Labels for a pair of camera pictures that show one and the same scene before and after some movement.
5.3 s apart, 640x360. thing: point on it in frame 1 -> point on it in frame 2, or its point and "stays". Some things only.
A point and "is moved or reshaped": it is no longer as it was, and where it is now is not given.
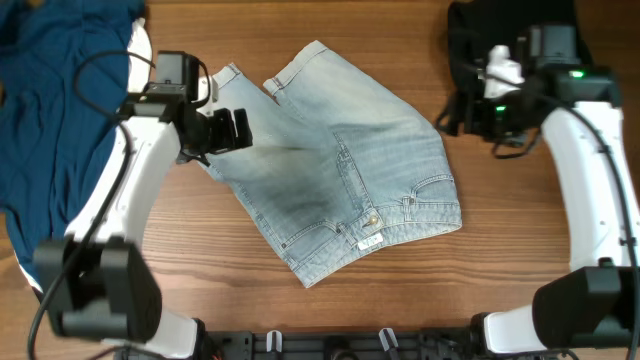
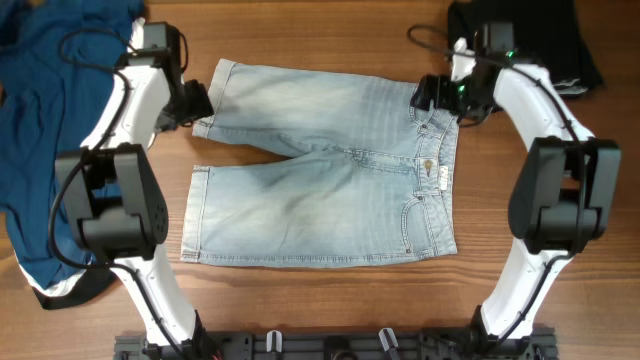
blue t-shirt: (63, 79) stays
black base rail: (340, 344) stays
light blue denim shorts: (338, 166) is moved or reshaped
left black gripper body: (215, 134) -> (191, 105)
